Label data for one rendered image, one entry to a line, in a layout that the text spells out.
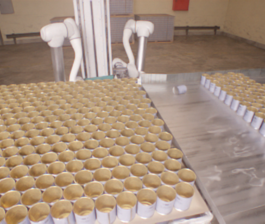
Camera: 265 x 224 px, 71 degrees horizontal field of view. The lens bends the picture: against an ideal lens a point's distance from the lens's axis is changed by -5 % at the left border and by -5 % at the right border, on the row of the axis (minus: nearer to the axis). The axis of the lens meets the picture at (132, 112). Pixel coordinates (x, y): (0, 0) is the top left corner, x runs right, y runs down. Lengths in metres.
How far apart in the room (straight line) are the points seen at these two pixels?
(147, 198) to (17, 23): 9.57
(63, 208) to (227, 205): 0.60
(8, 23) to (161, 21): 6.36
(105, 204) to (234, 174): 0.57
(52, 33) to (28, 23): 8.09
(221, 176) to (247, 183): 0.11
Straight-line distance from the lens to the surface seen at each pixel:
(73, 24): 1.85
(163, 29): 8.38
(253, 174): 1.02
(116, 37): 8.01
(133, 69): 1.95
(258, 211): 0.90
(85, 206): 0.75
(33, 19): 9.76
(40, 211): 0.77
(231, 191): 0.91
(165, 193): 0.78
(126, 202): 0.76
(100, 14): 2.19
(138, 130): 0.99
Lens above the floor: 1.75
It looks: 32 degrees down
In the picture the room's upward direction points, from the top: straight up
